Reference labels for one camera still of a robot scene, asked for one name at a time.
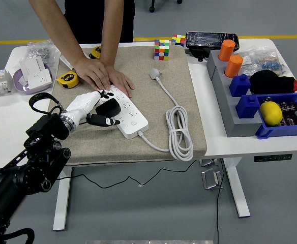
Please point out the person's right hand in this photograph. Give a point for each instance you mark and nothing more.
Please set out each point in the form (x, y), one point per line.
(93, 72)

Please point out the person's left hand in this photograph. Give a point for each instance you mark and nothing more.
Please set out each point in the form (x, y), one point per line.
(122, 81)

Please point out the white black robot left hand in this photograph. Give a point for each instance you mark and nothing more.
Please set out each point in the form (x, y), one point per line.
(82, 105)

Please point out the black plug adapter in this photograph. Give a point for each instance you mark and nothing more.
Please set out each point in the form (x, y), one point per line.
(109, 108)

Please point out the white power strip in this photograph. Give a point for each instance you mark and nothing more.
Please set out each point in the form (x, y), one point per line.
(133, 111)

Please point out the person's left forearm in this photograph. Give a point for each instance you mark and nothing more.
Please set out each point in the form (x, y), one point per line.
(111, 33)

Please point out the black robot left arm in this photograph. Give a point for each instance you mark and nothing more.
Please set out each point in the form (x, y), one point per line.
(36, 172)

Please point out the person's right forearm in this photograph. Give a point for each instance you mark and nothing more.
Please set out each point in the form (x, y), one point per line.
(55, 30)

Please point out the yellow black tape measure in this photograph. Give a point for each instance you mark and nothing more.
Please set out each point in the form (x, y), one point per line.
(95, 52)

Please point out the grey-brown mat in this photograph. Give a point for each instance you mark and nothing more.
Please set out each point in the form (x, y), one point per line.
(138, 66)

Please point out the large Rubik's cube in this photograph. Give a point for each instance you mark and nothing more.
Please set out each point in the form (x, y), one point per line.
(161, 50)

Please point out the person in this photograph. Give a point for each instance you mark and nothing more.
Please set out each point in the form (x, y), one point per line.
(92, 20)

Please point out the clear bag of screws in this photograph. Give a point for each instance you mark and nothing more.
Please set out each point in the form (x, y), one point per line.
(39, 52)

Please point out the purple bowl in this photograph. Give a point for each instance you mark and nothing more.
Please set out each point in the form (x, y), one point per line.
(19, 87)

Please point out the small Rubik's cube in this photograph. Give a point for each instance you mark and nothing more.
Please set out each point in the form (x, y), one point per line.
(178, 40)

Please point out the black chair base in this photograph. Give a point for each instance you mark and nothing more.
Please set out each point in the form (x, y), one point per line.
(151, 9)

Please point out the black wrapped box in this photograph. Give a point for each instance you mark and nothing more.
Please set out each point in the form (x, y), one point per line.
(204, 40)

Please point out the grey block holder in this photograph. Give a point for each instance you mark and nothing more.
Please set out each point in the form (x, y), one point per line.
(224, 101)

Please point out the orange cylinder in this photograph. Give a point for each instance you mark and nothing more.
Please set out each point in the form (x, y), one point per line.
(226, 50)
(233, 66)

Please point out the blue block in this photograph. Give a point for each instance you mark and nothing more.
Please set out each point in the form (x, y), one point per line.
(247, 108)
(240, 86)

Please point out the clear bag of white parts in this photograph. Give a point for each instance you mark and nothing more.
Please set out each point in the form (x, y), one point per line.
(250, 63)

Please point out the black cloth with red end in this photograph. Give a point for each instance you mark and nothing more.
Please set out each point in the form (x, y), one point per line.
(268, 82)

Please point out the clear bag of blue parts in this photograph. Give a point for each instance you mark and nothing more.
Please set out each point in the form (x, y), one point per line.
(270, 64)

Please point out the yellow lemon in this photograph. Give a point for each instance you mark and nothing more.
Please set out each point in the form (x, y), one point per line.
(270, 114)

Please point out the blue plastic bin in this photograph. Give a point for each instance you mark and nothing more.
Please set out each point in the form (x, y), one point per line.
(278, 130)

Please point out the black table control panel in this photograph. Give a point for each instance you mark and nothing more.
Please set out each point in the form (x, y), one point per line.
(273, 158)

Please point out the dark capacitors pile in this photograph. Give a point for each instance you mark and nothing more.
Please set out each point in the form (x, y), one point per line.
(293, 114)

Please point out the white switch plate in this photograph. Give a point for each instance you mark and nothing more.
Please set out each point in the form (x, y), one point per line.
(66, 62)

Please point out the white wall socket panel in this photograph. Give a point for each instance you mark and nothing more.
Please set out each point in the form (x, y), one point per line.
(41, 78)

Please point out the silver metal bracket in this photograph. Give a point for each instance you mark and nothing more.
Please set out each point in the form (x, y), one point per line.
(210, 179)
(208, 162)

